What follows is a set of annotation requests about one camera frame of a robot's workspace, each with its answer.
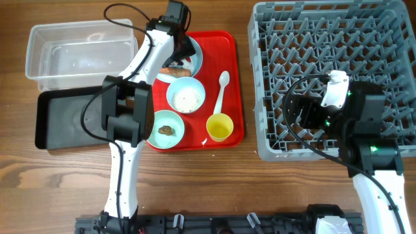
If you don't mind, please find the light blue bowl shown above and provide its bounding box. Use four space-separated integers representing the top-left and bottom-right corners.
166 77 205 114

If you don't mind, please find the red serving tray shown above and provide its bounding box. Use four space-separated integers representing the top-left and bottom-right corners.
165 31 244 152

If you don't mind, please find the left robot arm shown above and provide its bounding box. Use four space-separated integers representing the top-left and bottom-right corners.
93 1 195 233

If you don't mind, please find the white plastic spoon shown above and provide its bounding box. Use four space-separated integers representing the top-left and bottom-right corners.
213 71 230 114

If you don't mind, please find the black waste tray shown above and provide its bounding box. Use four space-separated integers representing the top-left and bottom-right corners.
34 86 113 150

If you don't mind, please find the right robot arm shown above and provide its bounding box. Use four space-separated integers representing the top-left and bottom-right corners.
282 70 412 233

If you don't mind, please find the clear plastic bin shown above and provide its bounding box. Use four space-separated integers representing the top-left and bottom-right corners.
25 20 138 92

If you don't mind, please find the large light blue plate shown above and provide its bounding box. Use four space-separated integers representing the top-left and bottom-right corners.
157 36 203 83

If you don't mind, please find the brown food scrap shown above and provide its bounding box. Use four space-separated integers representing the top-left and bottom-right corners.
158 125 174 136

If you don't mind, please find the grey dishwasher rack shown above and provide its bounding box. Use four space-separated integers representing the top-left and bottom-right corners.
248 1 415 162

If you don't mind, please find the green small bowl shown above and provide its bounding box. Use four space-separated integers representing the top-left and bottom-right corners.
148 110 185 150

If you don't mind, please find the yellow plastic cup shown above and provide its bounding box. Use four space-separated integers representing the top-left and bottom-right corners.
206 113 234 142

